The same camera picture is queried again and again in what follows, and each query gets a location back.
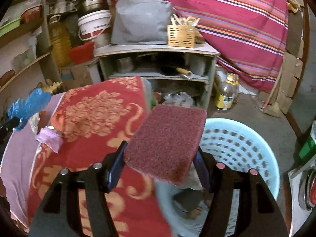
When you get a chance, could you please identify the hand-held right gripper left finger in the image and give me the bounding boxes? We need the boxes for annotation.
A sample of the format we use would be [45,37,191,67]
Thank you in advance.
[28,141,129,237]

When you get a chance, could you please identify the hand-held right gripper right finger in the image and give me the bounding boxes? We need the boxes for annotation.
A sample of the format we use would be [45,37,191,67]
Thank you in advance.
[193,148,290,237]

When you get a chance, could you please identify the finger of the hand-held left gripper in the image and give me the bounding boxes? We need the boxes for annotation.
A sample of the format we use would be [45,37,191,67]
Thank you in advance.
[0,117,21,144]

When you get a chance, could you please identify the blue plastic bag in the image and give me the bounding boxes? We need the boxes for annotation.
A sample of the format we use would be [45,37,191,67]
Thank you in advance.
[6,88,52,132]

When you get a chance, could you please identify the light blue plastic basket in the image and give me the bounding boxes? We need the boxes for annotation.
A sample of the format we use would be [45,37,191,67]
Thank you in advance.
[153,118,281,237]

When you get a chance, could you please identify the pink plastic bag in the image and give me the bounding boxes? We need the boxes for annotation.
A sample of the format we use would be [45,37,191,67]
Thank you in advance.
[35,126,64,154]

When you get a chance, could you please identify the red scouring pad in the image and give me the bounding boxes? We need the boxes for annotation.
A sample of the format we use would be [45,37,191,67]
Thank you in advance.
[123,104,208,186]

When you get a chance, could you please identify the purple towel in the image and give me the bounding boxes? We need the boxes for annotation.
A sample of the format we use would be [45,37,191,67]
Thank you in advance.
[0,92,67,228]

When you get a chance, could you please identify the red gold patterned towel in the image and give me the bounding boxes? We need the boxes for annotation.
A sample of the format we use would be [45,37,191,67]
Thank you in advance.
[26,76,173,237]

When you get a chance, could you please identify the egg tray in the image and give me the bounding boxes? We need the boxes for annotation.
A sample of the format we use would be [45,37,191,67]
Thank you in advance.
[43,79,64,93]

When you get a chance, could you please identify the wooden shelf unit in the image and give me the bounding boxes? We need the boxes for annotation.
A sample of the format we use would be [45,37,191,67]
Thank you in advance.
[0,0,109,100]

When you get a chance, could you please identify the clear crumpled plastic bag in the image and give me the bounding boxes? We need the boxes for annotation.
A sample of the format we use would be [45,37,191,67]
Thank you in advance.
[163,92,196,107]

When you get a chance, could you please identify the clear oil bottle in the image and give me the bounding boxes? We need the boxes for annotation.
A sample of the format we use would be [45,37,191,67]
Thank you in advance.
[215,73,239,111]

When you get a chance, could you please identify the brown cardboard box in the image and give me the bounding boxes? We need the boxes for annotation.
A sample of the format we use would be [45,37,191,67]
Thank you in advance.
[60,64,94,87]

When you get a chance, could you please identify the straw broom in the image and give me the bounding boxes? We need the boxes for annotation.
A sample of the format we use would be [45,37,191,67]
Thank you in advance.
[262,79,283,118]

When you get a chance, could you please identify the yellow oil jug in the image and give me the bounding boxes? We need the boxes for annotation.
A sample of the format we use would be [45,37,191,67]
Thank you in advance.
[47,14,72,68]

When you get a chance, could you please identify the green plastic tray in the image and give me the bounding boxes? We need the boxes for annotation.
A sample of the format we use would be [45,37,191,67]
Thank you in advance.
[0,17,22,38]

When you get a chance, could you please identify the red plastic basin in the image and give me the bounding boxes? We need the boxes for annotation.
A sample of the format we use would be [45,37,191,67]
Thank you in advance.
[67,41,96,65]

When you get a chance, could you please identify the small steel pot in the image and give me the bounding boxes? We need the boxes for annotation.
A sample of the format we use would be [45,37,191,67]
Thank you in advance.
[115,57,135,73]

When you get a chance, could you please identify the steel bowl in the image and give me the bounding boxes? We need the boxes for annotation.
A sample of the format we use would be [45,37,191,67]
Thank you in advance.
[299,168,316,211]

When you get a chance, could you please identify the green box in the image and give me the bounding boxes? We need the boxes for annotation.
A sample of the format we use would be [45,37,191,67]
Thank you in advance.
[299,133,316,160]

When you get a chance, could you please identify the small red basket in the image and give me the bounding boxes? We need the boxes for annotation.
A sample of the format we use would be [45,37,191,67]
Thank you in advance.
[20,5,41,25]

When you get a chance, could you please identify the grey cabinet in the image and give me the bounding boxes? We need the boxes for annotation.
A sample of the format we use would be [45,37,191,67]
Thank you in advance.
[94,42,221,111]

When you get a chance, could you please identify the white plastic jar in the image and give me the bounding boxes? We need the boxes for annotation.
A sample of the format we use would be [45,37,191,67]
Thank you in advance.
[54,0,68,13]

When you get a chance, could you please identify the white plastic bucket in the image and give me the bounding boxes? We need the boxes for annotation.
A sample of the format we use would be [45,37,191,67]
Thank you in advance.
[77,10,113,41]

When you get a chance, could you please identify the bamboo chopstick holder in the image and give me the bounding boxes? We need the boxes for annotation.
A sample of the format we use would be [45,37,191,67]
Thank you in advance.
[167,25,197,48]

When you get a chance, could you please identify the large steel pot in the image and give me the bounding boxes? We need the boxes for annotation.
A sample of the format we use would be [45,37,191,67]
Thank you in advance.
[79,0,109,15]

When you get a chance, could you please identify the grey cloth cover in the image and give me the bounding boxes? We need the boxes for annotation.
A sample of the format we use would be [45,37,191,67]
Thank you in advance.
[110,0,173,45]

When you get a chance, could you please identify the bundle of chopsticks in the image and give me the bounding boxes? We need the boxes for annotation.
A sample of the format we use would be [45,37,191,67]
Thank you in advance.
[171,13,202,28]

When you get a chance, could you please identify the red striped cloth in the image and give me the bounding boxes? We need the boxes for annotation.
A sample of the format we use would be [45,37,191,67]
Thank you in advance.
[104,0,289,93]

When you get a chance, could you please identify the orange crumpled bundle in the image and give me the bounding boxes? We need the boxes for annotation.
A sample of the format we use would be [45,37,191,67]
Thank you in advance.
[286,0,301,13]

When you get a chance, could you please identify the pan with wooden handle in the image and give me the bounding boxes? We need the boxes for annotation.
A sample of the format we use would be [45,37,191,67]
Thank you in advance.
[160,65,193,79]

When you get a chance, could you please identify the cardboard wall panels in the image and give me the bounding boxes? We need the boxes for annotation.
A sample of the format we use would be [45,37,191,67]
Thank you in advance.
[272,39,305,116]

